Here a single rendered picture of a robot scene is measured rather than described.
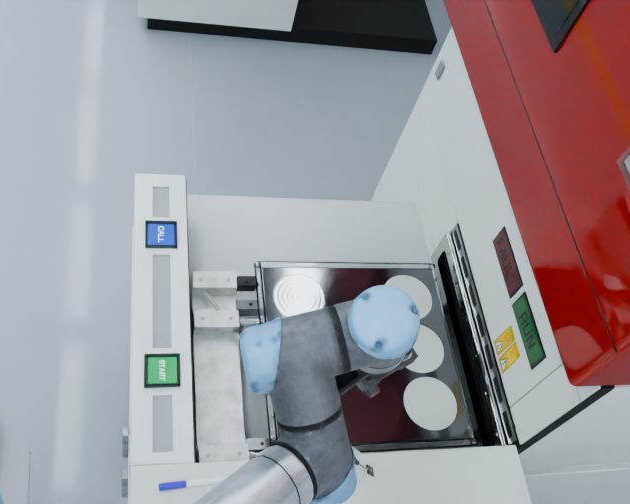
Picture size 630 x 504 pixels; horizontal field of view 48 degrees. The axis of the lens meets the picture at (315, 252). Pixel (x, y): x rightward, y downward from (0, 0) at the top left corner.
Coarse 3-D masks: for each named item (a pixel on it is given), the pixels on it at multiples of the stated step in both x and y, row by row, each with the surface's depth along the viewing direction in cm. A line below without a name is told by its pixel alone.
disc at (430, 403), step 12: (420, 384) 129; (432, 384) 129; (444, 384) 130; (408, 396) 127; (420, 396) 127; (432, 396) 128; (444, 396) 129; (408, 408) 126; (420, 408) 126; (432, 408) 127; (444, 408) 127; (456, 408) 128; (420, 420) 125; (432, 420) 125; (444, 420) 126
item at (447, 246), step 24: (456, 264) 140; (456, 288) 139; (456, 312) 142; (456, 336) 139; (456, 360) 139; (480, 360) 129; (480, 384) 129; (480, 408) 132; (480, 432) 129; (504, 432) 122
